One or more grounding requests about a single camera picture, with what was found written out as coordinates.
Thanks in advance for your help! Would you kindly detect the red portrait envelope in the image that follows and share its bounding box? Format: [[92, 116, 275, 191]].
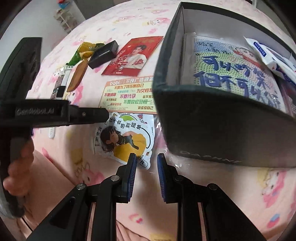
[[102, 36, 163, 77]]

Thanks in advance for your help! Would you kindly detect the white wet wipes pack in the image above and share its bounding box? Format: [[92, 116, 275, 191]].
[[244, 38, 295, 85]]

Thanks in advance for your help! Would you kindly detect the green yellow text card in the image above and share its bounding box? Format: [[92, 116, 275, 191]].
[[99, 76, 157, 114]]

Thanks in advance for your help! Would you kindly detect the wooden comb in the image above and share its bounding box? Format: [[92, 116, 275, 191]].
[[66, 59, 89, 92]]

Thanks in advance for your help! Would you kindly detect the white toy shelf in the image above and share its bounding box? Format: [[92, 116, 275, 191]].
[[54, 1, 79, 34]]

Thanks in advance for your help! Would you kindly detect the corn snack packet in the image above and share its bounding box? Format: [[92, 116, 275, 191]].
[[67, 42, 105, 66]]

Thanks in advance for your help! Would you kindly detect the pink cartoon print blanket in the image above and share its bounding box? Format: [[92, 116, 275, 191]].
[[21, 0, 296, 241]]

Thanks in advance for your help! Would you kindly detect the black Smart Devil box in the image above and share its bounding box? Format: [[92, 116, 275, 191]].
[[277, 78, 296, 118]]

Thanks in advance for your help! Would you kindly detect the girl cartoon sticker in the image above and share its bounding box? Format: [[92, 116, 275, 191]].
[[93, 112, 155, 170]]

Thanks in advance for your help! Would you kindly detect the black square frame case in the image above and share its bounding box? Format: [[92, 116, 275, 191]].
[[88, 40, 118, 69]]

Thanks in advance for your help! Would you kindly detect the cartoon diamond painting kit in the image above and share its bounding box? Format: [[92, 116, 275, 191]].
[[180, 33, 287, 113]]

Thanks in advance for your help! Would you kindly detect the person left hand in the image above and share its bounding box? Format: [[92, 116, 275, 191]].
[[3, 138, 35, 197]]

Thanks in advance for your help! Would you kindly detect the black cardboard storage box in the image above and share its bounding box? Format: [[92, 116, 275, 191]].
[[152, 2, 295, 168]]

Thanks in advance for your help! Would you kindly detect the white smart watch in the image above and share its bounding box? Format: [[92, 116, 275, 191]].
[[48, 64, 75, 140]]

